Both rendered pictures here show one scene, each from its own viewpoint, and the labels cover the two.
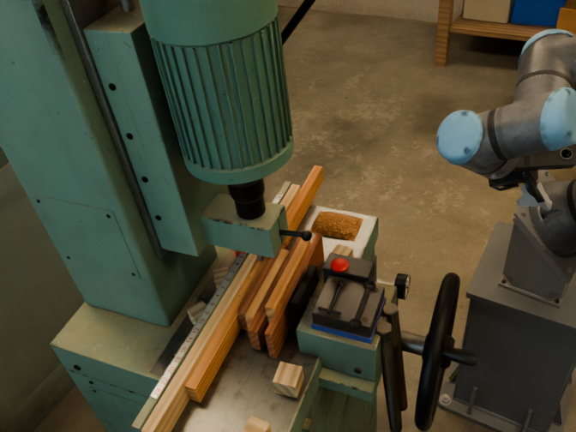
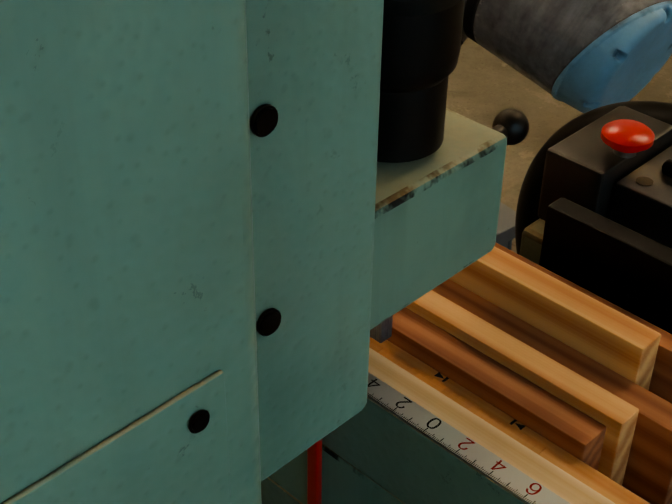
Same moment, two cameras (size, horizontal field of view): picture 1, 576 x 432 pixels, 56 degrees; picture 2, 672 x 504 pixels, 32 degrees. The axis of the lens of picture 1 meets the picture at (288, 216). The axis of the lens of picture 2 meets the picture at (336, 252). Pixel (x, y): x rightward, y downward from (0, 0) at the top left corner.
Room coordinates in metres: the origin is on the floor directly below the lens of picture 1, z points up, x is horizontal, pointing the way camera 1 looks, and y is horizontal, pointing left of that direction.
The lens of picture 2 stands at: (0.62, 0.53, 1.35)
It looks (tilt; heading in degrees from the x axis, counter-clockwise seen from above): 36 degrees down; 286
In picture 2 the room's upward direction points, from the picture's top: 1 degrees clockwise
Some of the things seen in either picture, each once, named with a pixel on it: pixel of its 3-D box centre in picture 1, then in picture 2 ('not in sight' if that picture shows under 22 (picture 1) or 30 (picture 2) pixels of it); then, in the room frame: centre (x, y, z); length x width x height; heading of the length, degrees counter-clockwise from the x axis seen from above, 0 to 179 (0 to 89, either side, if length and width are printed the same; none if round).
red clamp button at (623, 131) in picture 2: (339, 265); (627, 135); (0.62, -0.07, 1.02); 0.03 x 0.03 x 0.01
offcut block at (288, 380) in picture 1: (288, 380); not in sight; (0.49, 0.04, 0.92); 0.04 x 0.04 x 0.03; 66
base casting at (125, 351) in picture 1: (223, 309); not in sight; (0.79, 0.17, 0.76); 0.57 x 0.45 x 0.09; 63
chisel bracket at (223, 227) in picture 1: (245, 227); (355, 231); (0.74, 0.08, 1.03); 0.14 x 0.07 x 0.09; 63
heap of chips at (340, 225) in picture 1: (336, 222); not in sight; (0.85, -0.10, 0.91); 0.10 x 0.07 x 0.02; 63
